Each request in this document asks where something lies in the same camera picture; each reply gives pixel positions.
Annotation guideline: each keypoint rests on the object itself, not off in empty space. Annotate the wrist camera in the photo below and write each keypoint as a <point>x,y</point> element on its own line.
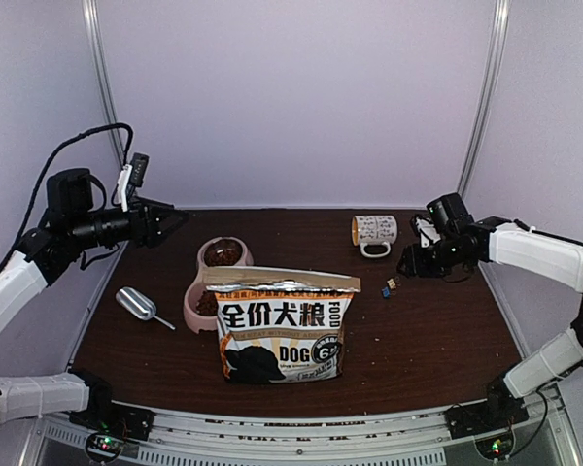
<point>131,177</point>
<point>425,230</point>

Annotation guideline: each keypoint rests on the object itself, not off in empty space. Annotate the left aluminium frame post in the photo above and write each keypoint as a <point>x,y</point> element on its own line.
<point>93,31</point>

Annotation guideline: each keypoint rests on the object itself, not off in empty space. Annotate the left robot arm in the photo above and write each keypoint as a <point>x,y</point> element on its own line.
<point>68,228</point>

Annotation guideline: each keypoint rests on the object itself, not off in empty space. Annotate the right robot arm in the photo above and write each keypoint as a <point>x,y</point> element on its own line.
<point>449,236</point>

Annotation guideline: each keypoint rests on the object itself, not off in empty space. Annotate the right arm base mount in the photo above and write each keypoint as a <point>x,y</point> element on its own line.
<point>489,422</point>

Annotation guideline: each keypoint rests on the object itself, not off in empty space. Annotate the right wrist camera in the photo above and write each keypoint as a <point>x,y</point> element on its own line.
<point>425,230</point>

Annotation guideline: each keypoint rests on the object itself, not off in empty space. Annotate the steel bowl insert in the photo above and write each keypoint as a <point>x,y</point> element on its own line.
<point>225,243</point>

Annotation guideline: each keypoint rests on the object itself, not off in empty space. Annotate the metal scoop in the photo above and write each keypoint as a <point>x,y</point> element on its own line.
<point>140,306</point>

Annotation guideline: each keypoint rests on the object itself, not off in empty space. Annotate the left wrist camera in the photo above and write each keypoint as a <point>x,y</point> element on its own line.
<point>131,177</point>

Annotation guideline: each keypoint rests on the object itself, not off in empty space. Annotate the aluminium frame post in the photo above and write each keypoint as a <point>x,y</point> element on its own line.
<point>93,31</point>
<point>494,59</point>

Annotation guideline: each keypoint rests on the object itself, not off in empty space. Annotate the dog food kibble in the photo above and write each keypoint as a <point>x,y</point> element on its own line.
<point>219,256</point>

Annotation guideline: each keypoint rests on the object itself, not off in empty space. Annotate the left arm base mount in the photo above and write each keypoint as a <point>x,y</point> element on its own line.
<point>113,427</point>

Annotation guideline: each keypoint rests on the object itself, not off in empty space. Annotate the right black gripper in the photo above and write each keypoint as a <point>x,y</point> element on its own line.
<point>414,264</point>

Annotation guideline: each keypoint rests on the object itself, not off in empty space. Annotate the right aluminium frame post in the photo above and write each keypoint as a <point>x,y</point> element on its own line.
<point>494,59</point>

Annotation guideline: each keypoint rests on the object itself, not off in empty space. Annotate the front aluminium rail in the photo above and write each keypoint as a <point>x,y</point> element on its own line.
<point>419,437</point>

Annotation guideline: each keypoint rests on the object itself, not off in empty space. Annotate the dog food bag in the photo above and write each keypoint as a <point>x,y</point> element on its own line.
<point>280,325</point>

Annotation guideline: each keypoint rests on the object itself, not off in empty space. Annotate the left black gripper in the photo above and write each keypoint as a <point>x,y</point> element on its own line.
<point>144,229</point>

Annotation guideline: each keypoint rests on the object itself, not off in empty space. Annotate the patterned ceramic mug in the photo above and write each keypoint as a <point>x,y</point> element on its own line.
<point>374,235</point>

